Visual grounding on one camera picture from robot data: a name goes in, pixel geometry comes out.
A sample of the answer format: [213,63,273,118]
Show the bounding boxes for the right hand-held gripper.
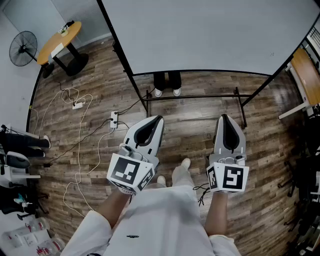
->
[206,113,250,194]

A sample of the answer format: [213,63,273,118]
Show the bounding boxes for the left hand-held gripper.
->
[106,115,165,195]

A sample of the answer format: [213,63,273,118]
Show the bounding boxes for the person's left forearm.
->
[96,189,133,229]

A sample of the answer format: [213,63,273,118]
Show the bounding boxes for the person's right forearm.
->
[204,191,229,237]

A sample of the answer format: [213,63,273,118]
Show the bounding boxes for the long white power strip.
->
[110,110,119,129]

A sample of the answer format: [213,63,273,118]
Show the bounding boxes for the person's right white shoe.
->
[180,157,192,171]

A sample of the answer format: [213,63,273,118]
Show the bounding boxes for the person's white trousers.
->
[171,164,195,188]

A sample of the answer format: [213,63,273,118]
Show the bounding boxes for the person's white garment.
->
[59,184,242,256]

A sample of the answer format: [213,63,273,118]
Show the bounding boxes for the large white table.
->
[96,0,320,130]

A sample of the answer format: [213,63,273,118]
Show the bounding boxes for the white paper sheet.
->
[50,42,65,59]

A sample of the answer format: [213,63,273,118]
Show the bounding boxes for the round wooden table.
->
[36,20,90,77]

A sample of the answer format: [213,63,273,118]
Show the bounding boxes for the black metal railing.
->
[299,19,320,66]

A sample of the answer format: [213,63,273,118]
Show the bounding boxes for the grey rounded device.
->
[5,150,31,170]

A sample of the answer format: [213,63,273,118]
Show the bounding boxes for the small potted plant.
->
[57,25,70,38]

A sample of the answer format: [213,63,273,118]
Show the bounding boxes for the black chair with items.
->
[0,184,50,221]

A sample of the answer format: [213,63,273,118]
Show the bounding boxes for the black standing fan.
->
[8,30,56,79]

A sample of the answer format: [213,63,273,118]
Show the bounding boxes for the pile of clear plastic packets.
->
[0,216,66,256]

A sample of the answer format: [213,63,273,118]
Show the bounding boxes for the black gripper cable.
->
[192,183,211,207]

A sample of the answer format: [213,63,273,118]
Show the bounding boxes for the long white cable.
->
[62,93,116,219]

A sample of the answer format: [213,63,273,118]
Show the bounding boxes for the thin white cable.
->
[32,86,87,137]

